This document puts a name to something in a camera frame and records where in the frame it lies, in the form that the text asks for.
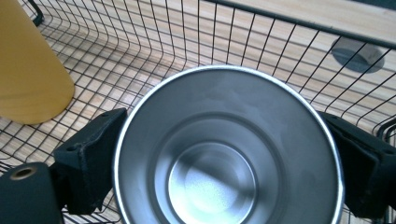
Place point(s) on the stainless steel cup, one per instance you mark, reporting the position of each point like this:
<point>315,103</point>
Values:
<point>229,149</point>

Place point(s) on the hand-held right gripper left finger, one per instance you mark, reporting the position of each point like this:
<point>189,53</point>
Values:
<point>90,168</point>

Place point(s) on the yellow cup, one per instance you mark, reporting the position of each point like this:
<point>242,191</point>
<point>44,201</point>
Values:
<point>28,68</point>

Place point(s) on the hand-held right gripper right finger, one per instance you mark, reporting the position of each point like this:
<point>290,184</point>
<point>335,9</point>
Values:
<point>361,161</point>

